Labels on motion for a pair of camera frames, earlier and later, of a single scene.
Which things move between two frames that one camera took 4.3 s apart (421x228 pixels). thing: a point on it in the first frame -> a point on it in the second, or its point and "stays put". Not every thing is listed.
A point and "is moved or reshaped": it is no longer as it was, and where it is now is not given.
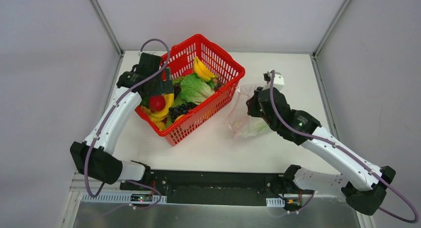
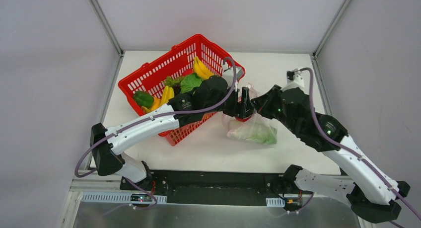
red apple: (157, 103) -> (243, 120)
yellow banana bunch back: (201, 71) stays put
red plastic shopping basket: (221, 63) stays put
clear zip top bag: (242, 123) is moved or reshaped
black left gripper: (163, 87) -> (239, 105)
